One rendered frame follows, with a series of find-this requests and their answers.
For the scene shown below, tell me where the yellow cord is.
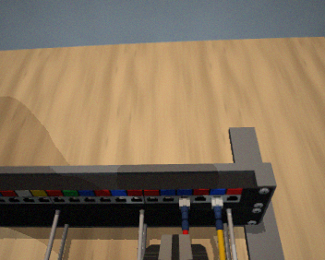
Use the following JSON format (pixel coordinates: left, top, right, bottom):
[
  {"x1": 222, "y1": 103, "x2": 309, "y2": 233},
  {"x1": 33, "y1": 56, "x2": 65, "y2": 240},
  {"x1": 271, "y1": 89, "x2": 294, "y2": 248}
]
[{"x1": 215, "y1": 219, "x2": 225, "y2": 260}]

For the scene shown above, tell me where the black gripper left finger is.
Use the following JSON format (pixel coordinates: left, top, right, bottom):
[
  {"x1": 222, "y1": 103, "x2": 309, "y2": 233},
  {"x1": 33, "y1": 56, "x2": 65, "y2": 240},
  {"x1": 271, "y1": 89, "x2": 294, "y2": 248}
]
[{"x1": 143, "y1": 234, "x2": 175, "y2": 260}]

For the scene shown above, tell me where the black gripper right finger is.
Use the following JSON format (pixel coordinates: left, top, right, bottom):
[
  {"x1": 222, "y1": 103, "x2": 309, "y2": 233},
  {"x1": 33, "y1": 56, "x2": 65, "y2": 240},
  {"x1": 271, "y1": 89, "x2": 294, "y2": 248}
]
[{"x1": 175, "y1": 234, "x2": 209, "y2": 260}]

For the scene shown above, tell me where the red cable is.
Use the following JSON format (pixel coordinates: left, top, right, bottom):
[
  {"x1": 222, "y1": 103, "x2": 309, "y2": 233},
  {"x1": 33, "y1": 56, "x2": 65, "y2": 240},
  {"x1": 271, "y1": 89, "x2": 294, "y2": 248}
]
[{"x1": 182, "y1": 219, "x2": 189, "y2": 234}]

